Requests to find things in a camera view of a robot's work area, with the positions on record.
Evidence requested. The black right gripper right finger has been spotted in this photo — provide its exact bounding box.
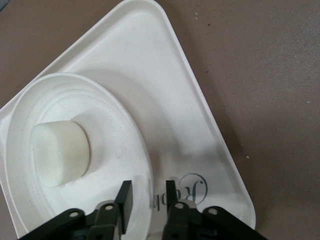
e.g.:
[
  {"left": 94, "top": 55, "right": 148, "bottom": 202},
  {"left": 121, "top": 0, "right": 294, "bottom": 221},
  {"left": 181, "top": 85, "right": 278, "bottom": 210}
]
[{"left": 162, "top": 179, "right": 268, "bottom": 240}]

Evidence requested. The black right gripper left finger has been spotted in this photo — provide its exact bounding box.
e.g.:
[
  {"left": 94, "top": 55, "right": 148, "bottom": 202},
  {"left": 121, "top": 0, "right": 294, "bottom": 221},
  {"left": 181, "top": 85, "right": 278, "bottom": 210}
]
[{"left": 18, "top": 179, "right": 133, "bottom": 240}]

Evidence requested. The round cream plate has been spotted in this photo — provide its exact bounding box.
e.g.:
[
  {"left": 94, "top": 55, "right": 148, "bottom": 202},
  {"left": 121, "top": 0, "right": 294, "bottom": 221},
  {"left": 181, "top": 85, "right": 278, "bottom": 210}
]
[{"left": 3, "top": 72, "right": 155, "bottom": 240}]

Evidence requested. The small white steamed bun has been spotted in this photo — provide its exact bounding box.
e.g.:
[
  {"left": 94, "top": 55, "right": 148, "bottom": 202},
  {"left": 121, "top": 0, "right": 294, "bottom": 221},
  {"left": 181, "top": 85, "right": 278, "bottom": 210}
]
[{"left": 31, "top": 120, "right": 93, "bottom": 189}]

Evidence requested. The cream rabbit print tray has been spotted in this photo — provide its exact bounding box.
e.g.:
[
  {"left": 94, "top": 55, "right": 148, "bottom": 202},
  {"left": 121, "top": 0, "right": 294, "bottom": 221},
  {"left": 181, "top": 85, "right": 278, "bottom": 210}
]
[{"left": 0, "top": 0, "right": 257, "bottom": 240}]

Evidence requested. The brown table cover mat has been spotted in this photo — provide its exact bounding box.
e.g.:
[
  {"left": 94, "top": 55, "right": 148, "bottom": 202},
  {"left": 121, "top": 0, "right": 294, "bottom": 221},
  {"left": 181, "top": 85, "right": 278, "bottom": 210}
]
[{"left": 0, "top": 0, "right": 320, "bottom": 240}]

